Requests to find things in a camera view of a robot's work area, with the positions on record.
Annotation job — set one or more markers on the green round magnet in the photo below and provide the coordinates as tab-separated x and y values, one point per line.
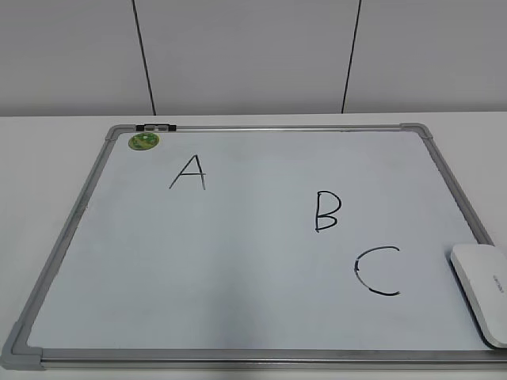
143	141

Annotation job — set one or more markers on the white framed whiteboard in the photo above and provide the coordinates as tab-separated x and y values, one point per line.
250	247

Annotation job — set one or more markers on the black clip on frame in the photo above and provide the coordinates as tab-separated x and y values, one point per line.
155	127

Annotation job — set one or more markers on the white whiteboard eraser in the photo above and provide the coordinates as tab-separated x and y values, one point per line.
481	270

